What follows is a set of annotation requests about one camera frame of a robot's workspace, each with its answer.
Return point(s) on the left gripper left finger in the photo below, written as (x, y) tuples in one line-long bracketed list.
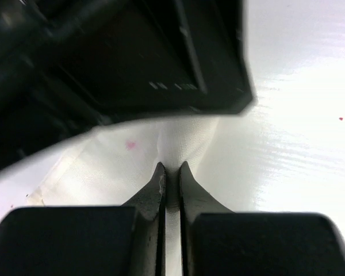
[(88, 240)]

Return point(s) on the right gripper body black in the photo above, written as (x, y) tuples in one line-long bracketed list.
[(69, 66)]

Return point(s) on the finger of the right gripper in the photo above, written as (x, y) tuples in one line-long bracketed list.
[(189, 72)]

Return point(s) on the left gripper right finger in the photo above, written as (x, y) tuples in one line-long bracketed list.
[(218, 241)]

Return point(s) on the white cloth napkin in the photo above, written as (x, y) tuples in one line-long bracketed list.
[(110, 164)]

